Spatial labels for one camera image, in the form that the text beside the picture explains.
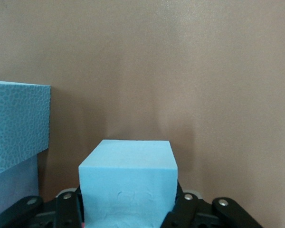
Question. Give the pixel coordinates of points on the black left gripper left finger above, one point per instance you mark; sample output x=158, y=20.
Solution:
x=61, y=213

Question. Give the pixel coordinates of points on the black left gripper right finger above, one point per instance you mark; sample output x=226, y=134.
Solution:
x=192, y=213

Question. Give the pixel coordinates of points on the blue foam block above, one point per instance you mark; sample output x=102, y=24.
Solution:
x=128, y=180
x=19, y=123

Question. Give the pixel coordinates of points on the brown table cover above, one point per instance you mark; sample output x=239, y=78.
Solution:
x=156, y=71

